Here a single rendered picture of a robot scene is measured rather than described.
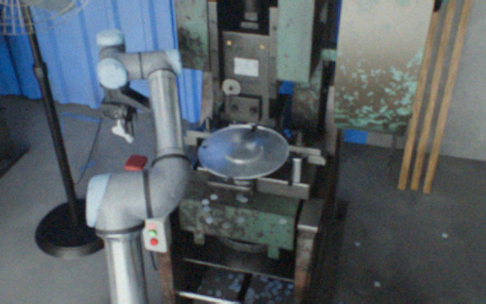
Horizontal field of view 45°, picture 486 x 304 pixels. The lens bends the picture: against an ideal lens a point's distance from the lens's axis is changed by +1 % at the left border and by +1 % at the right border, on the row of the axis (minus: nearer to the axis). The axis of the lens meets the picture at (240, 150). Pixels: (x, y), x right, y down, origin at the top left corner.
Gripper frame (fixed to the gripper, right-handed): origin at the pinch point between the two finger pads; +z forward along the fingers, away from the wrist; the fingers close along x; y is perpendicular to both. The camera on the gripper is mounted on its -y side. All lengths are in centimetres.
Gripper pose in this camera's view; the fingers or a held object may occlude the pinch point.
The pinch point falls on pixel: (132, 138)
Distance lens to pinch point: 183.0
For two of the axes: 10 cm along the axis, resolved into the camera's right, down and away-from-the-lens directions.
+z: 0.1, 8.1, 5.9
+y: -9.6, -1.5, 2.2
